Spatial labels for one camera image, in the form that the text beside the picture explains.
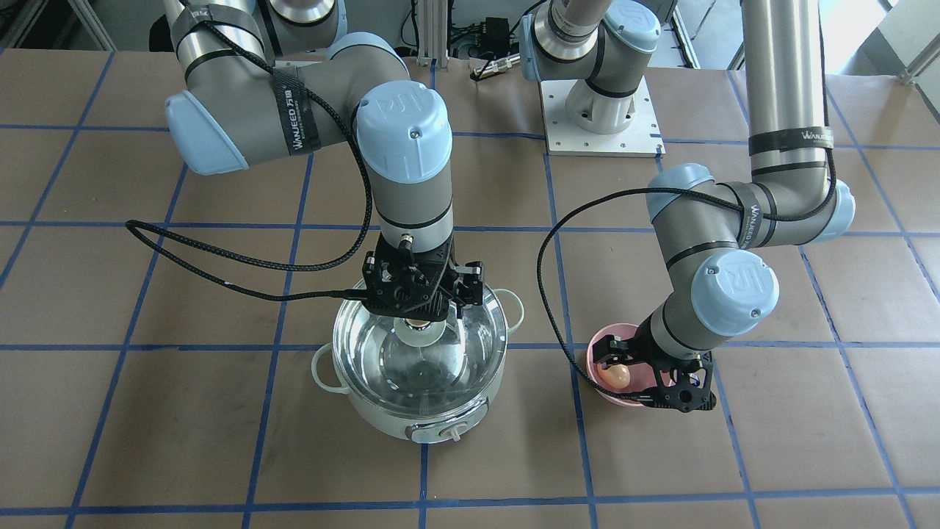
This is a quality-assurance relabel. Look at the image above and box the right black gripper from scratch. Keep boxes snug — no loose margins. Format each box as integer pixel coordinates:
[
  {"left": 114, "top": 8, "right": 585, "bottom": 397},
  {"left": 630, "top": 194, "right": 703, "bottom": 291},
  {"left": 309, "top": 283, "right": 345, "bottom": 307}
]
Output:
[{"left": 363, "top": 245, "right": 485, "bottom": 322}]

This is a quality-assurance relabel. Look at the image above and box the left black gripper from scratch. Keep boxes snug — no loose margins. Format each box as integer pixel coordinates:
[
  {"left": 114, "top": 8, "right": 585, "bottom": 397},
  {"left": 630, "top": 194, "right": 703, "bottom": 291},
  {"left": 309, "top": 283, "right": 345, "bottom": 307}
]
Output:
[{"left": 593, "top": 323, "right": 717, "bottom": 413}]

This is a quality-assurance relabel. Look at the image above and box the brown egg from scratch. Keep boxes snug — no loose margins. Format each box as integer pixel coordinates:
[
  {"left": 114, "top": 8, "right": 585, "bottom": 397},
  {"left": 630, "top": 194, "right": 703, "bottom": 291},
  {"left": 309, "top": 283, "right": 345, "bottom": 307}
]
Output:
[{"left": 595, "top": 364, "right": 632, "bottom": 392}]

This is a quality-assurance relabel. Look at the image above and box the glass pot lid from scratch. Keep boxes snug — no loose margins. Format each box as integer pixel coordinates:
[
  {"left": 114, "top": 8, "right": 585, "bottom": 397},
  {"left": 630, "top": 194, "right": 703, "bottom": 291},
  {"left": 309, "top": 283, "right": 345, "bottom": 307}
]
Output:
[{"left": 333, "top": 286, "right": 508, "bottom": 417}]

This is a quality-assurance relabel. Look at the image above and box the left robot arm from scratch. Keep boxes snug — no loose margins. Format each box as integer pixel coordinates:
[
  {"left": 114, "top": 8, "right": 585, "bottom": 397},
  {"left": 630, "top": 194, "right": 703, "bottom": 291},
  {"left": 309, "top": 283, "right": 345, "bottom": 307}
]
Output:
[{"left": 520, "top": 1, "right": 856, "bottom": 413}]

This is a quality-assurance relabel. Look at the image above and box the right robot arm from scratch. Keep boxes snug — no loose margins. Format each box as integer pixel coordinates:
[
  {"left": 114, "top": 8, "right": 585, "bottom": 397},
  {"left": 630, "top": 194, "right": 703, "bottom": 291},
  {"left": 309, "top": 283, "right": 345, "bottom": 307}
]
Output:
[{"left": 164, "top": 1, "right": 484, "bottom": 322}]

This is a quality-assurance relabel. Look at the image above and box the pale green cooking pot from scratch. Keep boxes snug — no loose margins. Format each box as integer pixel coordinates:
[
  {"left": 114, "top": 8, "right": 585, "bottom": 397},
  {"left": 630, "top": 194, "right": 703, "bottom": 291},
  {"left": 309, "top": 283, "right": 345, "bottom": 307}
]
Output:
[{"left": 310, "top": 286, "right": 524, "bottom": 445}]

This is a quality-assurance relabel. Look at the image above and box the pink bowl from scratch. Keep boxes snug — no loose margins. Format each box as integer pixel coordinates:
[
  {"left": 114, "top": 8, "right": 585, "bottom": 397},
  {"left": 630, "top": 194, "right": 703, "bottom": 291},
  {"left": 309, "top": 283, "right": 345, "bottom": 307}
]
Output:
[{"left": 585, "top": 323, "right": 656, "bottom": 394}]

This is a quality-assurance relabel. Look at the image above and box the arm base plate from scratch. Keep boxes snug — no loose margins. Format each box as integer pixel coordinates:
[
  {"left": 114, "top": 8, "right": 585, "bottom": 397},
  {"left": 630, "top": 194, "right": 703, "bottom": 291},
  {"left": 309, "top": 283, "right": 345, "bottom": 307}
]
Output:
[{"left": 538, "top": 77, "right": 665, "bottom": 157}]

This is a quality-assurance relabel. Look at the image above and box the aluminium frame post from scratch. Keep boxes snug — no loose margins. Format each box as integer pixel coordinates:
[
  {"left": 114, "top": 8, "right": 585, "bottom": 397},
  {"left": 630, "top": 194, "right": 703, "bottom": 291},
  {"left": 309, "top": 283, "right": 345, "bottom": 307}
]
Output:
[{"left": 416, "top": 0, "right": 449, "bottom": 70}]

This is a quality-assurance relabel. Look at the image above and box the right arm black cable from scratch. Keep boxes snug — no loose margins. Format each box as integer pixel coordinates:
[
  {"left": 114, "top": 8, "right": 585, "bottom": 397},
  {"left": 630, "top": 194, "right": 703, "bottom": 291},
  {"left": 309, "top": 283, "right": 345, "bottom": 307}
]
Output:
[{"left": 125, "top": 18, "right": 377, "bottom": 303}]

